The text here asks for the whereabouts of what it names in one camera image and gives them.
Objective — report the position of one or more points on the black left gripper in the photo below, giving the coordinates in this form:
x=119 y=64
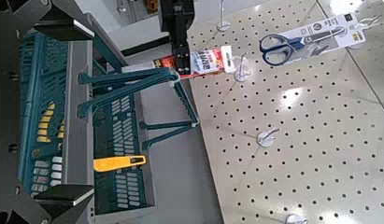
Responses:
x=177 y=15

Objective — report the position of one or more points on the blue scissors on card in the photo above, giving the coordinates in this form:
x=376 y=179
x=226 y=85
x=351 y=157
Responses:
x=323 y=31

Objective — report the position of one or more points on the beige pegboard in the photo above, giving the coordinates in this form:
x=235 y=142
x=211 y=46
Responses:
x=305 y=155

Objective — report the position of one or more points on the white plastic pegboard hook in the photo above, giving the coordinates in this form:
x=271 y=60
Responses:
x=223 y=27
x=294 y=219
x=265 y=140
x=242 y=76
x=367 y=22

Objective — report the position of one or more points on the low grey backing panel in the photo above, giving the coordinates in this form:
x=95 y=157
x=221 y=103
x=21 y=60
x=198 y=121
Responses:
x=180 y=186

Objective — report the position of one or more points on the tall grey partition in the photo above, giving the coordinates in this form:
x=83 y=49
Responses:
x=139 y=32

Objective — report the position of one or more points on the red white glue tube package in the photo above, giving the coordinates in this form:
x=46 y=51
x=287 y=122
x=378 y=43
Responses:
x=208 y=60

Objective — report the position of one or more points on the yellow utility knife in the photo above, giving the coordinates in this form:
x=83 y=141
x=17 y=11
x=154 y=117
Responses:
x=118 y=163

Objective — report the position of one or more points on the teal folding crate grey rim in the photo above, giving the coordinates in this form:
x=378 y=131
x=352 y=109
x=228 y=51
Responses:
x=77 y=140

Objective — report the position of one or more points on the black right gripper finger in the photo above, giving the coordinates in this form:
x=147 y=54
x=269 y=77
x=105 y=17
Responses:
x=65 y=29
x=65 y=194

